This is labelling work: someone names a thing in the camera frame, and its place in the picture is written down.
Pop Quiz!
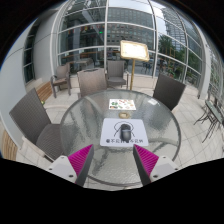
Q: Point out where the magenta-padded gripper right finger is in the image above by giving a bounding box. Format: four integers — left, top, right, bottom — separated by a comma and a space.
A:
132, 143, 181, 187

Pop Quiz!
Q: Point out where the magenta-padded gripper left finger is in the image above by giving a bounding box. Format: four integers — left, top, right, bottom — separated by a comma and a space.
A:
47, 143, 95, 188

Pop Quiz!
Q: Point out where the black computer mouse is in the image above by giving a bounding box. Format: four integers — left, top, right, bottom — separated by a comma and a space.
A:
119, 123, 133, 141

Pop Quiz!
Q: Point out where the white mouse pad with outline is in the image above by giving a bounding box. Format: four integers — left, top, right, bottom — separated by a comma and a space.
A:
99, 117, 149, 148

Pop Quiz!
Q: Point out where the beige tape roll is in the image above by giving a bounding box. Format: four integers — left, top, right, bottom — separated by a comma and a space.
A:
118, 112, 131, 120

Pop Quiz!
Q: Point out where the colourful printed picture sheet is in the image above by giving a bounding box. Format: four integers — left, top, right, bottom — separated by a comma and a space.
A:
108, 98, 137, 111

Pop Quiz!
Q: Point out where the grey wicker chair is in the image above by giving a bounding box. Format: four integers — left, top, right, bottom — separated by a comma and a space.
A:
8, 87, 65, 162
77, 68, 108, 98
106, 59, 128, 89
50, 63, 72, 98
153, 73, 187, 111

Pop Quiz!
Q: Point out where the wooden slat bench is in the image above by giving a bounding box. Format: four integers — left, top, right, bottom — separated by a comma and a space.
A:
34, 79, 54, 103
0, 128, 20, 162

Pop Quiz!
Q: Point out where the dark metal outdoor furniture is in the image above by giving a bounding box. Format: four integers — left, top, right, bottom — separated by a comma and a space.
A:
193, 94, 224, 144

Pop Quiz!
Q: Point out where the gold framed menu stand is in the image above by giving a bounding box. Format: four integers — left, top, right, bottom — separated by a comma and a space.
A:
119, 39, 151, 91

